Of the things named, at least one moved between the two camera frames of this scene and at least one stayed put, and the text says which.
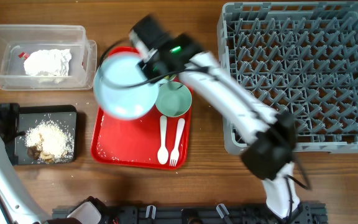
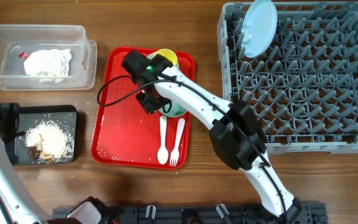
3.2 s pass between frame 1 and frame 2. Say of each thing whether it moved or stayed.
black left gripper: stayed
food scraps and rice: stayed
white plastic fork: stayed
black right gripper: moved
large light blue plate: moved
